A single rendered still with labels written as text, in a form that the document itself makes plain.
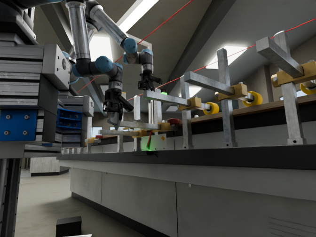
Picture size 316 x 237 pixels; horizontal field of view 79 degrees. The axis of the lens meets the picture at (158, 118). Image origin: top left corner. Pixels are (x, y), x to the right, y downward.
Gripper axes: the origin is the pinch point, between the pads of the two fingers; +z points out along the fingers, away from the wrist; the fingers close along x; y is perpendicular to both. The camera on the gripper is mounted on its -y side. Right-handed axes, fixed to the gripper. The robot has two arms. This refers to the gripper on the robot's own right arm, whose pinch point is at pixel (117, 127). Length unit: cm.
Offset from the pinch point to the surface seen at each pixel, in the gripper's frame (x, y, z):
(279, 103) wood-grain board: 63, -45, -7
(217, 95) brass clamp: 43, -28, -12
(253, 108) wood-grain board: 52, -45, -7
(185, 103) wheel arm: 26.6, -25.1, -12.0
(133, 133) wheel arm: -23.4, -25.2, -0.7
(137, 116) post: -27.1, -30.3, -14.3
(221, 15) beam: -61, -227, -226
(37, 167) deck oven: -699, -68, 49
